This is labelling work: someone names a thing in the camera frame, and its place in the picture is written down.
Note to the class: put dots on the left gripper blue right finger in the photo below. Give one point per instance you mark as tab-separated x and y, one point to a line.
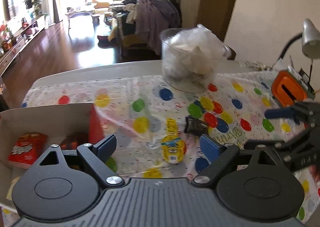
222	158

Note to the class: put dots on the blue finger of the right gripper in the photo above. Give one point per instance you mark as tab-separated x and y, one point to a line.
297	114

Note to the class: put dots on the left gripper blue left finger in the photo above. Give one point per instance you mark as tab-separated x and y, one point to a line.
93	158

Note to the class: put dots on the black snack packet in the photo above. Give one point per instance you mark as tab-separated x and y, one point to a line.
195	126

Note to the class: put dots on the dark orange snack packet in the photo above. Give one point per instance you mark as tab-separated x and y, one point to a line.
71	142

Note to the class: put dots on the yellow minion jelly pouch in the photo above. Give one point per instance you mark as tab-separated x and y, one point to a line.
173	147

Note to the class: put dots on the red snack packet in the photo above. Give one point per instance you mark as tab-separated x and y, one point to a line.
27	150

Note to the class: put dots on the red cardboard box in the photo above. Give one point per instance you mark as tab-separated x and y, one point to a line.
56	121

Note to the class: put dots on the colourful dotted tablecloth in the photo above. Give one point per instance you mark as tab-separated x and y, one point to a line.
55	191

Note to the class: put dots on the grey desk lamp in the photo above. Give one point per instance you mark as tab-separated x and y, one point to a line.
310	39

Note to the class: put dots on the clear plastic tub with bag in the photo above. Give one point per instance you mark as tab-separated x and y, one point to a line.
190	57

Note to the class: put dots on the sofa with clothes pile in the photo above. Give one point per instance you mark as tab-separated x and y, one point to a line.
140	22

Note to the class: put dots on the long tv cabinet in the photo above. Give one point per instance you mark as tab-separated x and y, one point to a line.
20	40

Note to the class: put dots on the coffee table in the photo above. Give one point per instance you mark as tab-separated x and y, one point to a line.
87	10

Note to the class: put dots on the wall television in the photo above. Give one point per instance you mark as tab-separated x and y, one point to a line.
16	8

